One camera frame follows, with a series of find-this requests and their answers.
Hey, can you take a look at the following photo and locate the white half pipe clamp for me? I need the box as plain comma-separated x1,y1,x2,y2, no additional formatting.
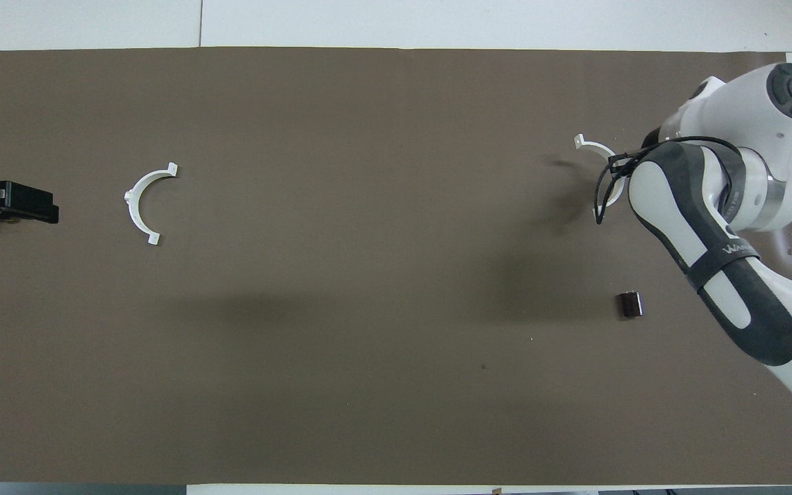
574,133,628,208
123,162,179,246

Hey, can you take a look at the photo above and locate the brown table mat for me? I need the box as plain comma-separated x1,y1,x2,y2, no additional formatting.
0,46,792,486

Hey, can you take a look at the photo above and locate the small dark brown block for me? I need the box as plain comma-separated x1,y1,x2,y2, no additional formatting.
615,291,646,320

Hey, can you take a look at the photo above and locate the black strap on right arm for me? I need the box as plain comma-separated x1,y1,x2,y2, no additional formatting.
684,239,762,294

